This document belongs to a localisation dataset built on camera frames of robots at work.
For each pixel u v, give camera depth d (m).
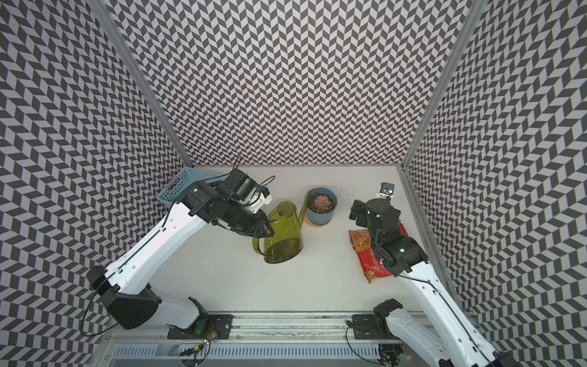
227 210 0.49
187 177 1.09
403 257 0.47
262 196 0.64
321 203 0.91
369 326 0.73
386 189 0.60
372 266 0.83
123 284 0.38
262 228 0.58
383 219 0.50
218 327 0.72
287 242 0.80
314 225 0.96
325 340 0.72
